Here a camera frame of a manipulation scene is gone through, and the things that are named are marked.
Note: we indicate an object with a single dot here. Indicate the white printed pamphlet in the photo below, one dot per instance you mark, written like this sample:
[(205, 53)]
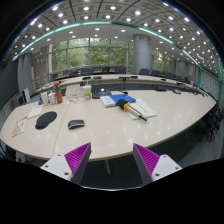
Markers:
[(35, 112)]

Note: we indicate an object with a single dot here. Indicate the green printed paper cup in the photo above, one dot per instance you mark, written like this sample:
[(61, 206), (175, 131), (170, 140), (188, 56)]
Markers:
[(87, 92)]

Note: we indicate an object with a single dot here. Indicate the red and white leaflet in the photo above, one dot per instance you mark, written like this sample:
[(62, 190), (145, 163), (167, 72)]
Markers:
[(19, 127)]

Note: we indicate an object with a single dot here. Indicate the red bottle with green band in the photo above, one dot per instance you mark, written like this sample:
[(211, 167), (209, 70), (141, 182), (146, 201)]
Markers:
[(58, 95)]

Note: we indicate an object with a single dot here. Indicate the white paper sheet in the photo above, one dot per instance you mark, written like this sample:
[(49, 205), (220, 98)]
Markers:
[(146, 108)]

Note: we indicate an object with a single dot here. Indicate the dark conference microphone unit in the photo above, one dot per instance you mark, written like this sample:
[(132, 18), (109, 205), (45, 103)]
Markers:
[(100, 92)]

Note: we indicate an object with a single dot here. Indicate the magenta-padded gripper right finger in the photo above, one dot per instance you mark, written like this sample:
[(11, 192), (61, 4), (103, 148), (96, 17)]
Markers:
[(163, 165)]

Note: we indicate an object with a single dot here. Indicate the colourful sticker sheet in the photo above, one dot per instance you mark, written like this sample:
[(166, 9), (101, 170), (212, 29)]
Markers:
[(75, 100)]

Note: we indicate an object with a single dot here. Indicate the grey round column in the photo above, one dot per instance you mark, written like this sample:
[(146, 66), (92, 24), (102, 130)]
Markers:
[(25, 75), (142, 53)]

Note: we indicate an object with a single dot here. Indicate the black office chairs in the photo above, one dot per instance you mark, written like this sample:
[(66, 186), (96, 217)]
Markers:
[(210, 121), (86, 71)]

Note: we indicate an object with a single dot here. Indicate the blue folder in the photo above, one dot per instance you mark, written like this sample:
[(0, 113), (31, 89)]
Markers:
[(122, 98)]

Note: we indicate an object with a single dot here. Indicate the black mouse pad with wrist rest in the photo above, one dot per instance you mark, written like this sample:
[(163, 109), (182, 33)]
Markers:
[(45, 120)]

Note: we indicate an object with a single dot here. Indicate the white cardboard box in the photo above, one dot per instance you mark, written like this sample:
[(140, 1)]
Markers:
[(74, 91)]

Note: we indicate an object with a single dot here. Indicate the round ceiling lights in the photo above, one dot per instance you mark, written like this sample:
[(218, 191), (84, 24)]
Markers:
[(137, 13)]

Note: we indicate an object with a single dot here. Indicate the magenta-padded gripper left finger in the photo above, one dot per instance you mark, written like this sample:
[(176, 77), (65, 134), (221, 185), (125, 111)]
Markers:
[(58, 165)]

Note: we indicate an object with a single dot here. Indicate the long curved conference desk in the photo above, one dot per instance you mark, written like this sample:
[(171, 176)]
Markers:
[(110, 77)]

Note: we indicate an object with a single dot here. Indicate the black computer mouse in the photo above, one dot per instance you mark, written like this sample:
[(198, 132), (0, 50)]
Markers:
[(76, 124)]

